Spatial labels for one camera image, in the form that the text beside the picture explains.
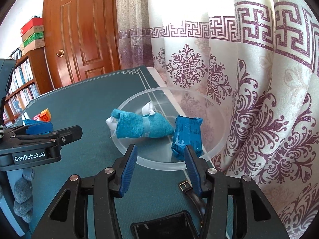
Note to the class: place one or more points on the stacked boxes on shelf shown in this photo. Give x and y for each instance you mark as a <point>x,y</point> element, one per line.
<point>32,34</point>

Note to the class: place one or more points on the blue snack packet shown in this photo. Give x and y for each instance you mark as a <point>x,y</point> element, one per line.
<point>31,122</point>

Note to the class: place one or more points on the wooden bookshelf with books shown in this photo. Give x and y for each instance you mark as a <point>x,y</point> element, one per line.
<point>29,80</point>

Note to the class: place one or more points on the clear plastic bowl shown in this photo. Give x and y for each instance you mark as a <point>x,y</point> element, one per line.
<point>171,102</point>

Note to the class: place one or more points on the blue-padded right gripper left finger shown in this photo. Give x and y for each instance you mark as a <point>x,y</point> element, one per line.
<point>67,214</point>

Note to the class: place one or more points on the grey gloved left hand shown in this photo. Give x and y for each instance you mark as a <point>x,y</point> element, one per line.
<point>23,203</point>

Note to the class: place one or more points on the patterned white purple curtain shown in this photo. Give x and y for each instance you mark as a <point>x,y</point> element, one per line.
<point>258,60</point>

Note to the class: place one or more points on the red balloon glue packet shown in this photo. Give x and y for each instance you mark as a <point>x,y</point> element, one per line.
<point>37,117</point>

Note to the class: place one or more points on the orange yellow toy block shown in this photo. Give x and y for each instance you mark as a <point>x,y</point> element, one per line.
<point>45,116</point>

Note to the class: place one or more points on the brown wooden door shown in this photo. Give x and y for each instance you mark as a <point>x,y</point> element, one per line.
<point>87,32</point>

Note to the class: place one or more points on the brass door knob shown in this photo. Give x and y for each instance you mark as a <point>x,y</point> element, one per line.
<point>60,53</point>

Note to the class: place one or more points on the brown leather wristwatch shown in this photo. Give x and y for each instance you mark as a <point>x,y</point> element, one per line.
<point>199,204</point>

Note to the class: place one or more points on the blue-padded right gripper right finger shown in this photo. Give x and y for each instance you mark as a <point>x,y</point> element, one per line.
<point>254,216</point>

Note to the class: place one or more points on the teal cloth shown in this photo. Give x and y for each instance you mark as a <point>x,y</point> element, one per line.
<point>150,124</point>

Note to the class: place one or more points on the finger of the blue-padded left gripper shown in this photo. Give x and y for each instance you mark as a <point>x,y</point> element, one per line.
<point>40,128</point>

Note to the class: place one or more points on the black smartphone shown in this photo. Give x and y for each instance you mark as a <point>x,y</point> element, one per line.
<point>178,225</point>

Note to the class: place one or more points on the blue wipes packet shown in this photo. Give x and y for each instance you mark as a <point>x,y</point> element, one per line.
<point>187,132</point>

